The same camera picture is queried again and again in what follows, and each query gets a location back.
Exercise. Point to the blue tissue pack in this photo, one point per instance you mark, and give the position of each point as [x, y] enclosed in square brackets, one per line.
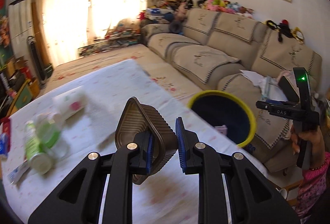
[4, 146]

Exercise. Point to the white standing air conditioner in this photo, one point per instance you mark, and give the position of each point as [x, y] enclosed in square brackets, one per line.
[20, 22]

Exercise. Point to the flat red box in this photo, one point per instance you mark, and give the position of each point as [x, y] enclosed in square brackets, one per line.
[5, 126]

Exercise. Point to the white pink packet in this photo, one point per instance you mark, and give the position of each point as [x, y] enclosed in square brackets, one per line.
[69, 102]

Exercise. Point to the black yellow plush toy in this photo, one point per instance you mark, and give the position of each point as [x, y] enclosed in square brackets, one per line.
[283, 29]

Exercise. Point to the person's right hand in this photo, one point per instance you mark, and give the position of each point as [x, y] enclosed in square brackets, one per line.
[315, 146]

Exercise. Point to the brown plastic tray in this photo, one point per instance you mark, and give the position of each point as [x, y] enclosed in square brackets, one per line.
[144, 120]

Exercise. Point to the person's right forearm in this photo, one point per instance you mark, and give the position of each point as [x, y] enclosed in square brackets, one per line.
[314, 187]

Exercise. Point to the yellow-rimmed black trash bin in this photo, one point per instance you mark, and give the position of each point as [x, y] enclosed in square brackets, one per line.
[224, 110]

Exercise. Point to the white crumpled paper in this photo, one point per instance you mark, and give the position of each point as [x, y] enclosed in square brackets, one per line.
[251, 77]

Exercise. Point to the small pink box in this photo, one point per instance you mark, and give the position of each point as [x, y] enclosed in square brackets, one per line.
[221, 130]

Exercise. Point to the blue white star bag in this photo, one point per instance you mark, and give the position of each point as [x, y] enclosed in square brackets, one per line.
[156, 13]

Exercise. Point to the white blue toothpaste tube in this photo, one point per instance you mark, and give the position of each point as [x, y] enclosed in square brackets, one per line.
[18, 173]

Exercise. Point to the green white tube bottle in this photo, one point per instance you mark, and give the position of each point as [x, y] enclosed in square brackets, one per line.
[36, 151]

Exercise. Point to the red carton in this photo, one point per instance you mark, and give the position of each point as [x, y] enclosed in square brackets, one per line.
[26, 73]

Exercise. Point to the pile of plush toys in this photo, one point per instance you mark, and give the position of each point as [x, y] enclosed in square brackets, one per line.
[224, 6]

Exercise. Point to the hanging flower decoration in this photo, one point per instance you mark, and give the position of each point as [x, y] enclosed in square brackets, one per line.
[4, 30]

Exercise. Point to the glass coffee table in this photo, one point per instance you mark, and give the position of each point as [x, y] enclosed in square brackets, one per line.
[108, 46]

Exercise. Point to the small dark carton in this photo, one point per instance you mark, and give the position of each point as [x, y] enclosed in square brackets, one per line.
[49, 70]

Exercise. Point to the white mug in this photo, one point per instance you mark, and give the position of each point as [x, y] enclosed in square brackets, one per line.
[283, 193]

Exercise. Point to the beige sofa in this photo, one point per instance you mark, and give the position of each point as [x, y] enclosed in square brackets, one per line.
[206, 58]

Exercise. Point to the black tower fan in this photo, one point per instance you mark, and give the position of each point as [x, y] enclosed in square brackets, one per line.
[36, 58]

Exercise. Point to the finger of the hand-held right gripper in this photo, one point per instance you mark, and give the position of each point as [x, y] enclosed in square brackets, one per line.
[264, 106]

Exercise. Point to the clear green plastic bottle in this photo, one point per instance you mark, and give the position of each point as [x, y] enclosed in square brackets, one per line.
[52, 133]

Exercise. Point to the clear plastic pouch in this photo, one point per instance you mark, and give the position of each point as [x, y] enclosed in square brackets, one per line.
[268, 89]

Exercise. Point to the spotted white tablecloth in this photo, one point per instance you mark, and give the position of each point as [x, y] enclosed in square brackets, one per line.
[103, 95]

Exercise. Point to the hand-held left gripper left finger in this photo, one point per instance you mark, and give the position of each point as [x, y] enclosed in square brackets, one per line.
[149, 151]

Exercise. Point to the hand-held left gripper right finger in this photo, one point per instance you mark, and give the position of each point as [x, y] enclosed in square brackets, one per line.
[180, 144]

